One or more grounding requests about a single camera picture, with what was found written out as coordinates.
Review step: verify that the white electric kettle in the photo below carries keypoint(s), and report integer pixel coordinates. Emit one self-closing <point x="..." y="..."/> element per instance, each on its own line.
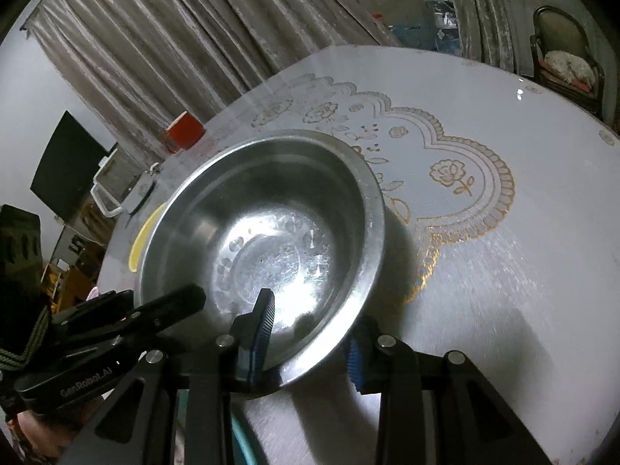
<point x="121" y="184"/>

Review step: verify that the grey curtain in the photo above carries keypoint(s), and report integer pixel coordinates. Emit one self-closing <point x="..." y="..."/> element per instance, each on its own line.
<point x="138" y="64"/>
<point x="485" y="33"/>

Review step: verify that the large steel bowl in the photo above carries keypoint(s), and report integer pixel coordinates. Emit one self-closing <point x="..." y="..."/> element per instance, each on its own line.
<point x="296" y="212"/>

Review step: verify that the red ceramic mug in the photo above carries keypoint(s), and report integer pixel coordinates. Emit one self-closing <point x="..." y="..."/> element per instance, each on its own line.
<point x="182" y="133"/>

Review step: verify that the left hand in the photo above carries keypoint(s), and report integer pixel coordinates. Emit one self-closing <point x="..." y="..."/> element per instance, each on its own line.
<point x="46" y="440"/>

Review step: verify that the yellow plastic bowl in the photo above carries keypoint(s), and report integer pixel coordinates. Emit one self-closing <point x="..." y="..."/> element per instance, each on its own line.
<point x="139" y="242"/>

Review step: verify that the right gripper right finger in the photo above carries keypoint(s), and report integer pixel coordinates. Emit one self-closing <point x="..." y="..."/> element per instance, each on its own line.
<point x="363" y="359"/>

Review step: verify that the black wall television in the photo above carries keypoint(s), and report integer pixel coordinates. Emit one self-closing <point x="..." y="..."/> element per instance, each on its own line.
<point x="65" y="173"/>

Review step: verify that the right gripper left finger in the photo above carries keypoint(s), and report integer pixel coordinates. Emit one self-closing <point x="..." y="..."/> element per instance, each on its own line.
<point x="252" y="332"/>

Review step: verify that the chair with cushion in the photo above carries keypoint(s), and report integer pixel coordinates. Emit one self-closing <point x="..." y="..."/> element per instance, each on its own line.
<point x="562" y="60"/>

